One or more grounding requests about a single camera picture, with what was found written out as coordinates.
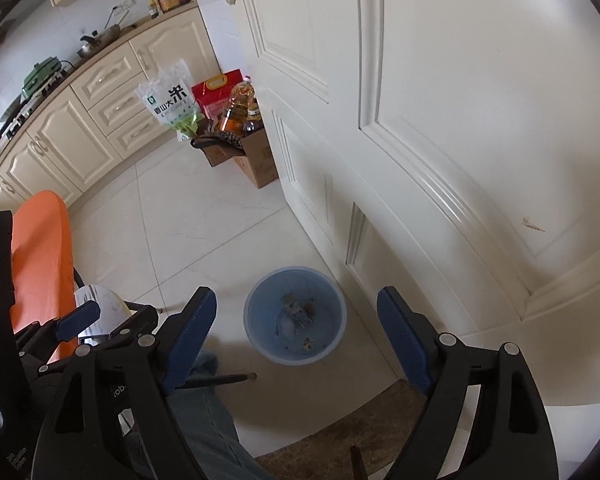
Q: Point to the steel wok pan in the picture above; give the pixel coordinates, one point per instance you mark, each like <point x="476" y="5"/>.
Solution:
<point x="97" y="41"/>

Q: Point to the white rice bag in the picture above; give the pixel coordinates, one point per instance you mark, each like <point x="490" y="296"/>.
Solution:
<point x="169" y="97"/>

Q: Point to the white panel door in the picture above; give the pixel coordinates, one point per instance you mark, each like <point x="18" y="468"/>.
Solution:
<point x="451" y="149"/>

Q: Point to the cream kitchen cabinets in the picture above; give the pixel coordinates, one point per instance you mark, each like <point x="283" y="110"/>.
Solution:
<point x="94" y="121"/>

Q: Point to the gas stove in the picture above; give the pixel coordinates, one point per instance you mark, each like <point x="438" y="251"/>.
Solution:
<point x="19" y="112"/>

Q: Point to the brown cardboard box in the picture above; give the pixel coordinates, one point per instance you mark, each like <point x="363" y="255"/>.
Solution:
<point x="254" y="157"/>

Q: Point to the cooking oil bottle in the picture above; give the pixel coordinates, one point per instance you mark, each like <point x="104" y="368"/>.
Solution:
<point x="242" y="114"/>

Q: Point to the red gift box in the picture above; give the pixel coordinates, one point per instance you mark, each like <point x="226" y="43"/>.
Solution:
<point x="212" y="94"/>

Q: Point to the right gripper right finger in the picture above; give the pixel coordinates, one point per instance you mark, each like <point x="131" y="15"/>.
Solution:
<point x="437" y="365"/>

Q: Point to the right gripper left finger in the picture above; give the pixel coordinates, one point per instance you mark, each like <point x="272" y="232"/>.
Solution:
<point x="155" y="371"/>

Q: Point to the brown floor mat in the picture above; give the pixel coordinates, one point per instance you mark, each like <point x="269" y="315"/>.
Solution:
<point x="379" y="429"/>

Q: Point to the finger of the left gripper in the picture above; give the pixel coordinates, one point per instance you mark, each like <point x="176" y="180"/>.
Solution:
<point x="135" y="324"/>
<point x="79" y="319"/>

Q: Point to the blue trash bin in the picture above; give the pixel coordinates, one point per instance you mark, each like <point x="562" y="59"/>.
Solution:
<point x="295" y="316"/>

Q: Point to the orange round tablecloth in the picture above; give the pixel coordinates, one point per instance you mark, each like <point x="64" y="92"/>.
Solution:
<point x="42" y="263"/>

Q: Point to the green electric cooker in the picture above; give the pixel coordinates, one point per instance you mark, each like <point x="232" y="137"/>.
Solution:
<point x="39" y="74"/>

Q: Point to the blue jeans leg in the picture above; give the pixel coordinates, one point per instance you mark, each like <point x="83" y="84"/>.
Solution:
<point x="208" y="428"/>

